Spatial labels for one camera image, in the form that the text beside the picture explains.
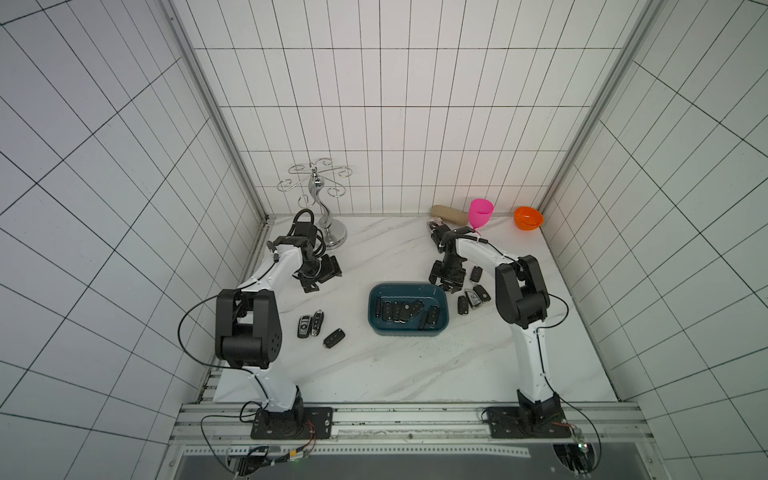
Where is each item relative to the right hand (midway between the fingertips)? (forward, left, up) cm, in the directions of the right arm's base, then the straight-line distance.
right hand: (440, 280), depth 101 cm
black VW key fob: (-10, -6, +1) cm, 12 cm away
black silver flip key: (-18, +39, +2) cm, 43 cm away
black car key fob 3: (-14, +15, +3) cm, 20 cm away
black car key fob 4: (-12, +10, +2) cm, 16 cm away
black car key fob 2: (-14, +17, +3) cm, 23 cm away
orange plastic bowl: (+30, -36, +2) cm, 47 cm away
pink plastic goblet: (+19, -13, +15) cm, 27 cm away
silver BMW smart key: (-7, -10, +1) cm, 12 cm away
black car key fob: (-13, +20, +3) cm, 24 cm away
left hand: (-9, +36, +10) cm, 38 cm away
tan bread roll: (+30, -5, +3) cm, 30 cm away
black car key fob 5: (-14, +3, +1) cm, 14 cm away
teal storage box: (-8, +3, +5) cm, 10 cm away
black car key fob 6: (-24, +33, +2) cm, 41 cm away
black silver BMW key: (-20, +42, +3) cm, 47 cm away
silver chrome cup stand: (+18, +40, +4) cm, 44 cm away
